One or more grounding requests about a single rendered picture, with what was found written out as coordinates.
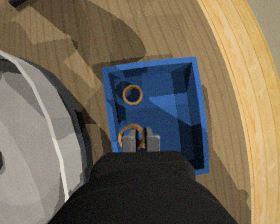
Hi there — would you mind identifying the blue crate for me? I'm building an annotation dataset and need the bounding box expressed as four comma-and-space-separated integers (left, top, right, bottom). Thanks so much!
102, 57, 210, 176

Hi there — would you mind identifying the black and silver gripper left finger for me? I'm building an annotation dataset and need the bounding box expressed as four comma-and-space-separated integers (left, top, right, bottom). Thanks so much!
122, 128, 138, 152

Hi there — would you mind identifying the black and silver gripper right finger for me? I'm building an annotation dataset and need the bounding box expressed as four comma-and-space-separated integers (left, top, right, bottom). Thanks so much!
144, 127, 160, 152

